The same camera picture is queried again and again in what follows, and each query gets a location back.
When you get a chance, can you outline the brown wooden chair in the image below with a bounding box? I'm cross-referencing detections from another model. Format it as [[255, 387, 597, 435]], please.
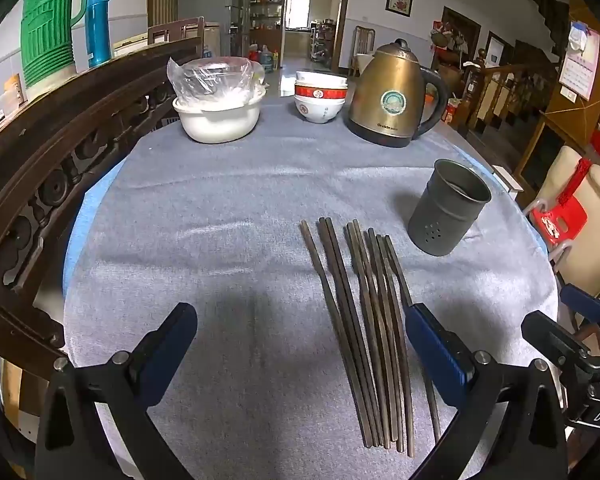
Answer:
[[147, 16, 206, 56]]

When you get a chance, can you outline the metal storage rack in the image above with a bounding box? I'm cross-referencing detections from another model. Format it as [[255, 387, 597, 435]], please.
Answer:
[[310, 20, 337, 61]]

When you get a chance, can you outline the small white stool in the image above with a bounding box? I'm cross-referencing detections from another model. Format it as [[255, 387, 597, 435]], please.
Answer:
[[492, 165, 524, 194]]

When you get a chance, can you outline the bunch of metal chopsticks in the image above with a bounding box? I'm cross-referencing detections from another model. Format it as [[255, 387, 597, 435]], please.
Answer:
[[300, 217, 443, 458]]

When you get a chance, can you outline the gold electric kettle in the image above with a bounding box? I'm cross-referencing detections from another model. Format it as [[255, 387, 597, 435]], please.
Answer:
[[342, 38, 451, 149]]

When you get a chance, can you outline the carved dark wooden table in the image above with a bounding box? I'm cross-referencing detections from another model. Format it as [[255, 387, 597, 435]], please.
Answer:
[[0, 35, 206, 381]]

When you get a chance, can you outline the tall-backed wooden chair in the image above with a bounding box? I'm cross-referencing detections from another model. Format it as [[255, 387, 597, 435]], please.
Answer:
[[352, 25, 376, 73]]

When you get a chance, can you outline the green thermos flask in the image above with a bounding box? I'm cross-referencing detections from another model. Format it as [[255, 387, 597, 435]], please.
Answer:
[[20, 0, 92, 101]]

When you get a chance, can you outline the blue thermos flask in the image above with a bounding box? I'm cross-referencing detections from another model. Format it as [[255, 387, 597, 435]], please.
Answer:
[[84, 0, 115, 68]]

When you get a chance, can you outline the wooden stair railing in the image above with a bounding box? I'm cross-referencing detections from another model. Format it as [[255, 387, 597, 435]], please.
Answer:
[[462, 47, 566, 131]]

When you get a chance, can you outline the blue tablecloth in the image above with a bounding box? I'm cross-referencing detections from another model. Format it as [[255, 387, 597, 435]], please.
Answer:
[[0, 152, 556, 411]]

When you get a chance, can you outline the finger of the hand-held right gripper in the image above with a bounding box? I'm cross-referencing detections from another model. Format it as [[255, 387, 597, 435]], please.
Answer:
[[521, 310, 595, 377], [559, 282, 600, 322]]

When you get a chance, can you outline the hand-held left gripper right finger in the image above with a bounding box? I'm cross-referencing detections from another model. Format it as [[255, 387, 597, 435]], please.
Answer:
[[405, 302, 568, 480]]

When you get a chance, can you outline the dark wooden door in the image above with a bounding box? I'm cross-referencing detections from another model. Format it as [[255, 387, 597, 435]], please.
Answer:
[[442, 6, 482, 66]]

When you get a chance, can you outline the red banded white bowl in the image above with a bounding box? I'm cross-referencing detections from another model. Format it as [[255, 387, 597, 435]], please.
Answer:
[[294, 84, 348, 104]]

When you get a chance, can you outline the pink wall calendar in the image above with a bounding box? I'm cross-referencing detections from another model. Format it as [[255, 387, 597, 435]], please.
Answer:
[[560, 20, 600, 101]]

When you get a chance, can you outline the clear plastic bag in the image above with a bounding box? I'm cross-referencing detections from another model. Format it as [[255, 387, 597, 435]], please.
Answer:
[[166, 56, 266, 109]]

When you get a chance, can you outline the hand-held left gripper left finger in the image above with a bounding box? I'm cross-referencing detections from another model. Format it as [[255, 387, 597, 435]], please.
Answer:
[[35, 302, 198, 480]]

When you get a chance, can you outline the cream chair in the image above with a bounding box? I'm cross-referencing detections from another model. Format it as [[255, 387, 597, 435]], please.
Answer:
[[535, 145, 600, 301]]

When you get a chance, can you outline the white bowl with small emblem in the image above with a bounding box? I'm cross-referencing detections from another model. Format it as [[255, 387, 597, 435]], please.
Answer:
[[294, 96, 347, 124]]

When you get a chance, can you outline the red plastic stool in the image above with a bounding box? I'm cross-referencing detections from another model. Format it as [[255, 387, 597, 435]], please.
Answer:
[[522, 157, 596, 261]]

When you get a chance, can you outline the shelf with bottles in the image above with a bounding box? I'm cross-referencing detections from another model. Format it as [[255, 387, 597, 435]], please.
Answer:
[[247, 0, 286, 56]]

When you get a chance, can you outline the white plastic pot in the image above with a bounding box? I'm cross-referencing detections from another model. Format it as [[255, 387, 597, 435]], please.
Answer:
[[172, 85, 267, 144]]

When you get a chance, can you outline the grey metal utensil holder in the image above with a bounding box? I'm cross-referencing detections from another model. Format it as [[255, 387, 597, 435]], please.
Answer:
[[407, 158, 492, 257]]

